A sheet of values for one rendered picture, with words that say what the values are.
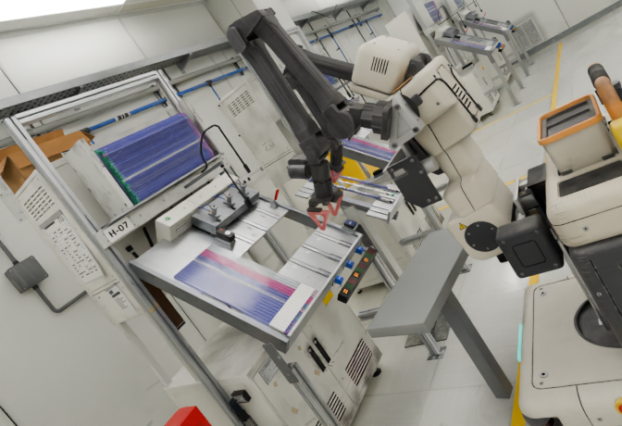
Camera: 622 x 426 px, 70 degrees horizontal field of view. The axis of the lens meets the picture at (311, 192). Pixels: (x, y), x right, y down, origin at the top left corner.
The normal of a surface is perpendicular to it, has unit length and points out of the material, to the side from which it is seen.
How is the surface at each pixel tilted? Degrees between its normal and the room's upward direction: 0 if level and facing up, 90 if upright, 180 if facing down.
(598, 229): 90
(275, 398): 90
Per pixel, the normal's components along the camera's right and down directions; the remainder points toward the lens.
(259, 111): -0.46, 0.44
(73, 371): 0.70, -0.36
